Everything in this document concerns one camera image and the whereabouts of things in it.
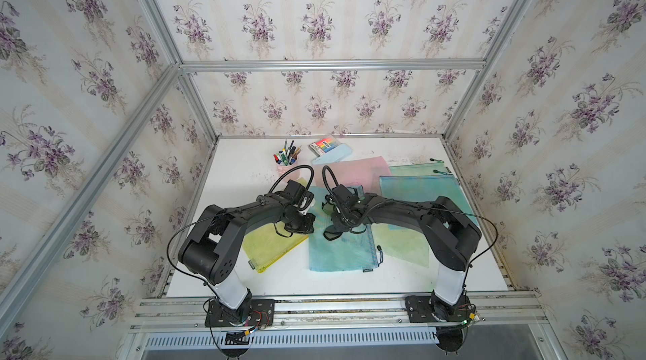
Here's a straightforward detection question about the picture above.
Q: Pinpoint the green and grey cleaning cloth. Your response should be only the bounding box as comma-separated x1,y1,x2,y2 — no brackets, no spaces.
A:
323,223,352,242

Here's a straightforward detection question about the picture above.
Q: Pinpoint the blue mesh document bag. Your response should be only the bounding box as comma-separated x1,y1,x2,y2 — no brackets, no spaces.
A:
308,187,383,273

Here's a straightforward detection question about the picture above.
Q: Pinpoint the yellow mesh document bag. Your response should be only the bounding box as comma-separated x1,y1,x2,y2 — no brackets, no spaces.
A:
241,177,310,274

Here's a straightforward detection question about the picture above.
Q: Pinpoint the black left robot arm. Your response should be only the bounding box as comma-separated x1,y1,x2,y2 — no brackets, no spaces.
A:
178,180,316,311

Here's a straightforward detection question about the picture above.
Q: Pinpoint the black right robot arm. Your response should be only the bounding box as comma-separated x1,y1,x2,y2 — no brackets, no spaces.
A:
324,184,482,314

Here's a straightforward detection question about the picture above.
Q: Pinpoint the pink mesh document bag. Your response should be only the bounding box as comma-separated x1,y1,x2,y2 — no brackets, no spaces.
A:
328,156,391,194

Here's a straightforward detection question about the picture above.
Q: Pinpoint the light green document bag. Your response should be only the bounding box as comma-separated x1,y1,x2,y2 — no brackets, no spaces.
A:
372,224,430,267

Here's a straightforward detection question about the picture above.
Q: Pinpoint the large teal document bag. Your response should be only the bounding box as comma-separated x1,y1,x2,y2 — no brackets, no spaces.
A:
380,175,474,214

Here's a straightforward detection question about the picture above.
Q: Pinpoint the pale green rear document bag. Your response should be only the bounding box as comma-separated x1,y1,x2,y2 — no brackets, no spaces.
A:
390,159,452,177

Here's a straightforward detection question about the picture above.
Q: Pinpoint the pink metal pen bucket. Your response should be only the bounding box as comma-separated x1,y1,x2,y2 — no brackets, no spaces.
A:
276,159,299,175

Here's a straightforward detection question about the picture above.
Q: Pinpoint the light blue booklet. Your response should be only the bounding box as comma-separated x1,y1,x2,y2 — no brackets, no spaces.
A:
312,144,353,165

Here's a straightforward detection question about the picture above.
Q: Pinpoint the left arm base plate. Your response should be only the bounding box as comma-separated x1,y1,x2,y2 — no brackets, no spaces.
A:
204,299,276,328

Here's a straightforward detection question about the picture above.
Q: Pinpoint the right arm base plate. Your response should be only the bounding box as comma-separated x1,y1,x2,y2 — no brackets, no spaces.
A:
405,293,476,323

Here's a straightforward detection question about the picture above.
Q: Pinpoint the aluminium mounting rail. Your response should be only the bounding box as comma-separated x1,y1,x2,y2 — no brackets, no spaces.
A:
126,291,548,333

